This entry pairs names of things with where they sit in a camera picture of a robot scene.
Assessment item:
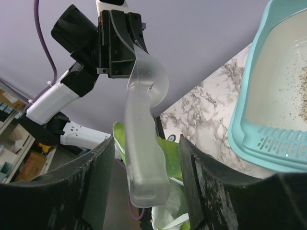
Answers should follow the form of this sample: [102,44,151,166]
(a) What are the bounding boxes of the clear plastic scoop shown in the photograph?
[124,46,170,208]

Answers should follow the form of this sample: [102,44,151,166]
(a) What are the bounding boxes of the green litter bag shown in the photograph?
[112,121,192,230]

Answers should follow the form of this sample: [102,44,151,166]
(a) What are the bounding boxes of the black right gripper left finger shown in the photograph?
[0,137,115,230]

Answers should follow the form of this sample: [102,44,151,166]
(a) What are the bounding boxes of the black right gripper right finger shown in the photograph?
[179,137,307,230]

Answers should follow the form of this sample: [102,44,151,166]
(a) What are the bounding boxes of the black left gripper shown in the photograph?
[96,10,148,79]

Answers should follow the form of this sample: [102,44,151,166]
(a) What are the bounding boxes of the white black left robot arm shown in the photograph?
[20,0,146,150]

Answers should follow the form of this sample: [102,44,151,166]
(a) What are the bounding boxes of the teal cat litter box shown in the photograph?
[228,0,307,173]

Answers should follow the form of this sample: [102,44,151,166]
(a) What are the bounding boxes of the beige litter pile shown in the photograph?
[278,67,307,125]

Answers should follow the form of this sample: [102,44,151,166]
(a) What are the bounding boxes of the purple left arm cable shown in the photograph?
[0,0,59,106]

